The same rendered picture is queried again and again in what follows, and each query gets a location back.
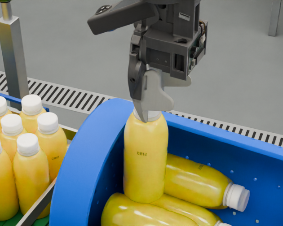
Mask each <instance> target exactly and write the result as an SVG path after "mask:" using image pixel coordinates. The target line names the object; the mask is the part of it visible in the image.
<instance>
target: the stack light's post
mask: <svg viewBox="0 0 283 226"><path fill-rule="evenodd" d="M0 45H1V51H2V57H3V62H4V70H5V76H6V82H7V87H8V93H9V96H12V97H15V98H18V99H21V100H22V98H23V97H25V96H27V95H29V87H28V80H27V71H26V64H25V57H24V51H23V44H22V35H21V28H20V21H19V17H16V16H13V19H12V20H11V21H4V20H3V17H1V18H0Z"/></svg>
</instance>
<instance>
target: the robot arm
mask: <svg viewBox="0 0 283 226"><path fill-rule="evenodd" d="M200 1H201V0H122V1H120V2H117V3H114V4H107V5H103V6H101V7H100V8H99V9H98V10H97V11H96V13H95V14H94V15H93V16H92V17H91V18H89V19H88V20H87V24H88V26H89V27H90V29H91V31H92V33H93V34H94V35H99V34H102V33H105V32H111V31H114V30H116V29H118V28H121V27H123V26H127V25H130V24H133V23H134V27H135V30H134V31H133V34H132V36H131V40H130V49H129V65H128V87H129V93H130V97H131V98H132V101H133V104H134V107H135V109H136V111H137V113H138V115H139V117H140V119H141V121H142V122H144V123H147V122H148V111H171V110H173V108H174V101H173V99H172V98H171V97H170V96H169V95H168V94H166V93H165V92H164V88H165V87H188V86H190V85H191V82H192V81H191V77H190V76H189V74H190V72H191V71H192V70H193V68H194V67H195V66H196V65H197V64H198V63H199V61H200V60H201V59H202V57H203V56H204V55H206V48H207V35H208V21H206V20H203V19H200V18H199V15H200ZM146 64H148V68H149V70H146Z"/></svg>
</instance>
